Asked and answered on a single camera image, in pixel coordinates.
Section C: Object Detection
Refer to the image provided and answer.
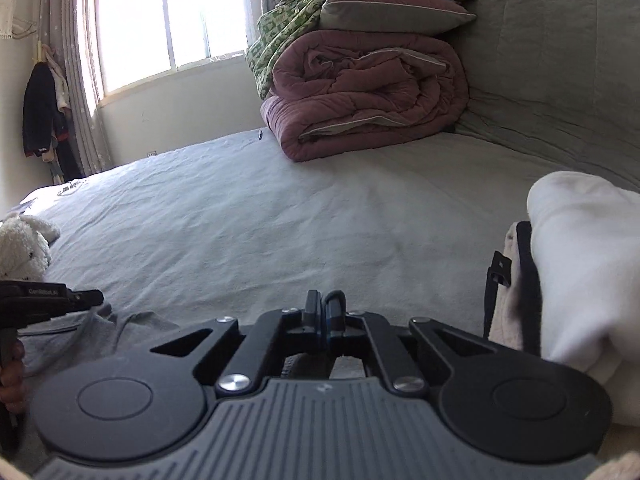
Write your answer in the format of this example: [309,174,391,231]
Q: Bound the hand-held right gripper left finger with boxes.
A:
[149,290,323,396]

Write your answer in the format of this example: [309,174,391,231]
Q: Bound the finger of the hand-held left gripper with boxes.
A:
[65,289,105,312]

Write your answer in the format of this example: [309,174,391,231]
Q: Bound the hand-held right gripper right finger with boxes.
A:
[322,290,490,395]

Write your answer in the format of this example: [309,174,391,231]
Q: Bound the grey t-shirt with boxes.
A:
[20,290,346,378]

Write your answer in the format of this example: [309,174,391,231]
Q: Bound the hanging dark clothes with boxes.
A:
[22,45,81,181]

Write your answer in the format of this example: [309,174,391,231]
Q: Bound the person's left hand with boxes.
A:
[0,340,27,413]

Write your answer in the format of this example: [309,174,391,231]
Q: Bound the white plush dog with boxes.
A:
[0,212,61,281]

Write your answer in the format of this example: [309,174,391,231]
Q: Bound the beige folded garment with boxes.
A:
[484,220,543,358]

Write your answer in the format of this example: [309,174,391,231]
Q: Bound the folded pink quilt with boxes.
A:
[261,30,471,162]

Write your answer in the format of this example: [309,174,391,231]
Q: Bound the white folded garment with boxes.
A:
[527,171,640,426]

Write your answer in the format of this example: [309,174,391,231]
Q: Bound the white air conditioner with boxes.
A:
[0,0,16,40]

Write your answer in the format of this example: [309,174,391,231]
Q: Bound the window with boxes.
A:
[90,0,261,103]

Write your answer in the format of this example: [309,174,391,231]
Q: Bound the green patterned blanket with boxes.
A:
[245,0,401,101]

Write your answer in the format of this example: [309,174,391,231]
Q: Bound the pink and grey pillow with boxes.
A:
[320,0,478,36]

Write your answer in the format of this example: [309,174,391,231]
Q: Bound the grey quilted headboard cover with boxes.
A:
[425,0,640,191]

